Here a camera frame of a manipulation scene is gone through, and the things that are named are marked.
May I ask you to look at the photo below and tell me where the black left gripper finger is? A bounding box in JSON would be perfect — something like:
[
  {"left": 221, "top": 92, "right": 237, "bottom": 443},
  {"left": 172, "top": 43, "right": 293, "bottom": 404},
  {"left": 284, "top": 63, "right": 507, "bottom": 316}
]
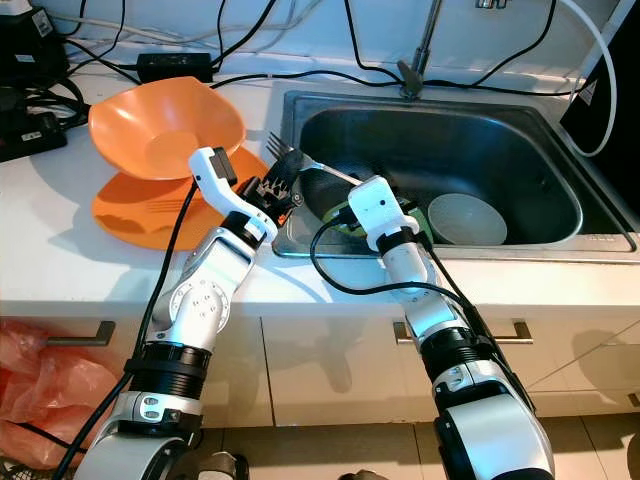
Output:
[
  {"left": 257, "top": 150, "right": 298, "bottom": 196},
  {"left": 275, "top": 166, "right": 309, "bottom": 217}
]

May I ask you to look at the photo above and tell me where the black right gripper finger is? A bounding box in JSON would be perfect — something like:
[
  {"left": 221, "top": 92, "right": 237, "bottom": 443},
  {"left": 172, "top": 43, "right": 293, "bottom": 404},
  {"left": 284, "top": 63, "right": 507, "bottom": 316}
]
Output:
[{"left": 303, "top": 168, "right": 356, "bottom": 213}]

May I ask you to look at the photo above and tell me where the white kitchen cabinet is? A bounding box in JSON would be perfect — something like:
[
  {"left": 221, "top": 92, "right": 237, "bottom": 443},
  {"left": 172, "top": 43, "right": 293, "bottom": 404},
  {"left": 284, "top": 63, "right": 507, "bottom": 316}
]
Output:
[{"left": 0, "top": 312, "right": 640, "bottom": 421}]

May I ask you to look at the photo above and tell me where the steel kitchen faucet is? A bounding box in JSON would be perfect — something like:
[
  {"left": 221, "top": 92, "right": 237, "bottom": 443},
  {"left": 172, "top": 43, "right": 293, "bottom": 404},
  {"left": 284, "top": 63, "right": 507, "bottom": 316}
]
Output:
[{"left": 397, "top": 0, "right": 446, "bottom": 99}]

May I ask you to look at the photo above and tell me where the green plate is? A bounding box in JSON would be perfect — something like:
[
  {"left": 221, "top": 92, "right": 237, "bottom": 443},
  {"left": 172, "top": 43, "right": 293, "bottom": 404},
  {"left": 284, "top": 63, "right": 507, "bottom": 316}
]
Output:
[{"left": 315, "top": 190, "right": 436, "bottom": 246}]

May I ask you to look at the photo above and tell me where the orange bowl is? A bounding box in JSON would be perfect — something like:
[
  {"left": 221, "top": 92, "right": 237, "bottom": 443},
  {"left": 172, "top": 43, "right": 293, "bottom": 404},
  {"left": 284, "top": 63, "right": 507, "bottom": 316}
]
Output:
[{"left": 88, "top": 77, "right": 246, "bottom": 183}]

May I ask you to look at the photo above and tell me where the grey round dish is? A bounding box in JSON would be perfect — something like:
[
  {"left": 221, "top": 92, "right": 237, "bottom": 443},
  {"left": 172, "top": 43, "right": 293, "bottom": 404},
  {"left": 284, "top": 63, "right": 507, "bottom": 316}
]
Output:
[{"left": 427, "top": 192, "right": 509, "bottom": 248}]

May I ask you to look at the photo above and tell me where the black power adapter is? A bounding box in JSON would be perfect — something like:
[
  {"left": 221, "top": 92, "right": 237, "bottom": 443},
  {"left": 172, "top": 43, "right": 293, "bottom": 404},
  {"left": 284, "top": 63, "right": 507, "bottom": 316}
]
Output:
[{"left": 137, "top": 52, "right": 213, "bottom": 83}]

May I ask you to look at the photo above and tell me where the stainless steel sink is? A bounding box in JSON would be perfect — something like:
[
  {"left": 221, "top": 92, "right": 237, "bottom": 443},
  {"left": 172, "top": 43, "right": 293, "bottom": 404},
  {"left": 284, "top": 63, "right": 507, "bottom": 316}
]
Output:
[{"left": 275, "top": 90, "right": 640, "bottom": 263}]

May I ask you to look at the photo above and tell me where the black power strip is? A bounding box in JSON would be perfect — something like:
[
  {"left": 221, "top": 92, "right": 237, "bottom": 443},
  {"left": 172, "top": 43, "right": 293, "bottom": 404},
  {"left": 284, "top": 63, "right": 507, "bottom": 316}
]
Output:
[{"left": 0, "top": 108, "right": 69, "bottom": 161}]

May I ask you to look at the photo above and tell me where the robot left leg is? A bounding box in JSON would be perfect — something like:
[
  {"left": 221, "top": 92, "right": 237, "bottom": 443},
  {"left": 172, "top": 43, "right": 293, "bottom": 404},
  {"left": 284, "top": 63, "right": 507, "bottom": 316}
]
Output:
[{"left": 198, "top": 452, "right": 249, "bottom": 480}]

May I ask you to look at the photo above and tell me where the black boxy device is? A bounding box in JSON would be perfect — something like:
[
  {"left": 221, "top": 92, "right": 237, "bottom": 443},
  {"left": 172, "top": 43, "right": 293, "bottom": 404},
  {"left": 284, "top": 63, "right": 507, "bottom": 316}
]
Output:
[{"left": 0, "top": 5, "right": 73, "bottom": 86}]

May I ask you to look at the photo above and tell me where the red plastic bag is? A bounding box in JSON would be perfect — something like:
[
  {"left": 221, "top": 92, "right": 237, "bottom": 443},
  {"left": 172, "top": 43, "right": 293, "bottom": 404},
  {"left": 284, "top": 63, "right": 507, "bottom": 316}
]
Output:
[{"left": 0, "top": 320, "right": 106, "bottom": 469}]

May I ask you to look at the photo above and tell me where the black appliance white label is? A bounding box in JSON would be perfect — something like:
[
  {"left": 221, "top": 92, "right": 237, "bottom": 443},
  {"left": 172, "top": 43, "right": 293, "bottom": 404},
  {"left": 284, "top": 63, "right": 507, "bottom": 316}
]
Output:
[{"left": 560, "top": 40, "right": 640, "bottom": 161}]

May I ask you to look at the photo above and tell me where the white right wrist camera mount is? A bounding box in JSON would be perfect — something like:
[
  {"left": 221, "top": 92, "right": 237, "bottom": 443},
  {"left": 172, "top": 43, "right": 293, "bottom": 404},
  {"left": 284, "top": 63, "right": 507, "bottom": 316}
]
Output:
[{"left": 347, "top": 175, "right": 421, "bottom": 251}]

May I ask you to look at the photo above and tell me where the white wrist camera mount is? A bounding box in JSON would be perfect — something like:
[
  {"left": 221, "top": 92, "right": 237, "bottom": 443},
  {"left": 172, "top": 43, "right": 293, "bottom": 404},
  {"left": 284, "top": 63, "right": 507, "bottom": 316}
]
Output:
[
  {"left": 190, "top": 147, "right": 276, "bottom": 241},
  {"left": 347, "top": 175, "right": 421, "bottom": 251}
]

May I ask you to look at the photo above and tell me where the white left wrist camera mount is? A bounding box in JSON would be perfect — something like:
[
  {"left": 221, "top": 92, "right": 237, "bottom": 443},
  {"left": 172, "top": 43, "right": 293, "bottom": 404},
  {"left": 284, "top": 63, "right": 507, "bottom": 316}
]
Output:
[{"left": 190, "top": 147, "right": 276, "bottom": 241}]

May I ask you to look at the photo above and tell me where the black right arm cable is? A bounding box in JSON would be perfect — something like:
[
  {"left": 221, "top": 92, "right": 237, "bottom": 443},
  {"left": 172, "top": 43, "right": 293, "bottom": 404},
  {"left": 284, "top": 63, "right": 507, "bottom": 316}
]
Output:
[{"left": 308, "top": 200, "right": 496, "bottom": 341}]

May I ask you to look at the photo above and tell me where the black power cable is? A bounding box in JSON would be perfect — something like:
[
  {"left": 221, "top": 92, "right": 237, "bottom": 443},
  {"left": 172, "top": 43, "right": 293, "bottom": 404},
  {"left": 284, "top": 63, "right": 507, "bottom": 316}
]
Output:
[
  {"left": 345, "top": 0, "right": 401, "bottom": 86},
  {"left": 212, "top": 68, "right": 591, "bottom": 96}
]

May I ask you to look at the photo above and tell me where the white flexible hose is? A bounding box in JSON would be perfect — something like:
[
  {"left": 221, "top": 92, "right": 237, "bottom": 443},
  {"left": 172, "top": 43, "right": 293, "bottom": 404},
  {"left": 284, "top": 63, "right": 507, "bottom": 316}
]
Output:
[{"left": 555, "top": 0, "right": 619, "bottom": 159}]

